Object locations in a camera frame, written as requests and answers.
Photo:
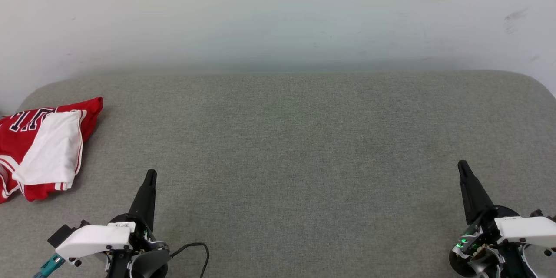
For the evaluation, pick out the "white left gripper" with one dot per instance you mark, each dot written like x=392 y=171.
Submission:
x=93 y=239

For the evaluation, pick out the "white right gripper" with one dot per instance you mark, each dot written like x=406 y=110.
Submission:
x=525 y=229

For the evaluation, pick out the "red and white jersey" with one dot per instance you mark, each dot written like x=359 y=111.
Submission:
x=26 y=139

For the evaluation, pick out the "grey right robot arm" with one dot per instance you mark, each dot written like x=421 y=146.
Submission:
x=512 y=265

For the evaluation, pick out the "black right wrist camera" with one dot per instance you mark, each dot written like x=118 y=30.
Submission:
x=538 y=214

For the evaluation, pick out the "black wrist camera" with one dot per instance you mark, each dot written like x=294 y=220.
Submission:
x=61 y=235
x=538 y=214

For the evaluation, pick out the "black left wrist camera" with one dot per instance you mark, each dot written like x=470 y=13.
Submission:
x=61 y=235

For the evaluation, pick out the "teal left camera connector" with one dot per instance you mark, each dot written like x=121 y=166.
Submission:
x=51 y=264

